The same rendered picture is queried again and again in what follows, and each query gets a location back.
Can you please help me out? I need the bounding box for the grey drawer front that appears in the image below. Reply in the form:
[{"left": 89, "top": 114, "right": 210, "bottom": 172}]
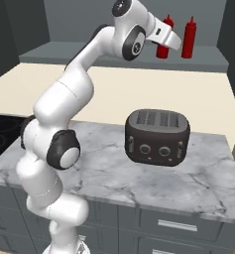
[
  {"left": 137, "top": 235, "right": 235, "bottom": 254},
  {"left": 139, "top": 207, "right": 224, "bottom": 243}
]

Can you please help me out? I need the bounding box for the grey open wall cabinet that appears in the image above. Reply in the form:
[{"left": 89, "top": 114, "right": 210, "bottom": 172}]
[{"left": 18, "top": 0, "right": 230, "bottom": 73}]

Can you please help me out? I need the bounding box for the silver drawer handle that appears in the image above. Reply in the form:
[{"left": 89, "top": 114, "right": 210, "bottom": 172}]
[
  {"left": 152, "top": 248, "right": 176, "bottom": 254},
  {"left": 157, "top": 218, "right": 199, "bottom": 233}
]

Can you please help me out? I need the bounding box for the dark grey cabinet door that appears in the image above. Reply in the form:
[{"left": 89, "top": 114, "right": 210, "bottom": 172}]
[
  {"left": 215, "top": 0, "right": 235, "bottom": 121},
  {"left": 0, "top": 0, "right": 52, "bottom": 84}
]

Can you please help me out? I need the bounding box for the dark brown four-slot toaster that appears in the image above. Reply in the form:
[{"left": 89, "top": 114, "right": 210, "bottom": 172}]
[{"left": 123, "top": 108, "right": 191, "bottom": 168}]

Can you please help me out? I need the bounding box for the black hob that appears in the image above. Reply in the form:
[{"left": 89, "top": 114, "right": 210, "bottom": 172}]
[{"left": 0, "top": 113, "right": 32, "bottom": 166}]

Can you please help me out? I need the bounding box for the red condiment bottle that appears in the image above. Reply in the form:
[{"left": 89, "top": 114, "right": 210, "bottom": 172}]
[
  {"left": 180, "top": 15, "right": 198, "bottom": 60},
  {"left": 156, "top": 14, "right": 175, "bottom": 61}
]

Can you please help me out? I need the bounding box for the grey cupboard door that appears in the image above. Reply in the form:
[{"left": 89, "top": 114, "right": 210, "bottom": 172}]
[
  {"left": 78, "top": 199, "right": 121, "bottom": 254},
  {"left": 0, "top": 184, "right": 53, "bottom": 254}
]

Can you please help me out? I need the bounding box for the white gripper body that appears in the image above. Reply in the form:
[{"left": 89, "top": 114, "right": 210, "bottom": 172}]
[{"left": 150, "top": 25, "right": 183, "bottom": 52}]

